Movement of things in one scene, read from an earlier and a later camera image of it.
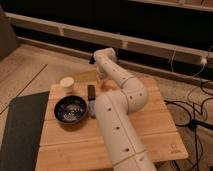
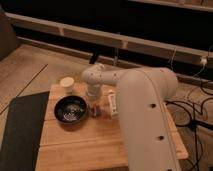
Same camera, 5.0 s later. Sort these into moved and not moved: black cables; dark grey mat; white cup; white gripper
Moved: white gripper
Not moved: white cup; black cables; dark grey mat
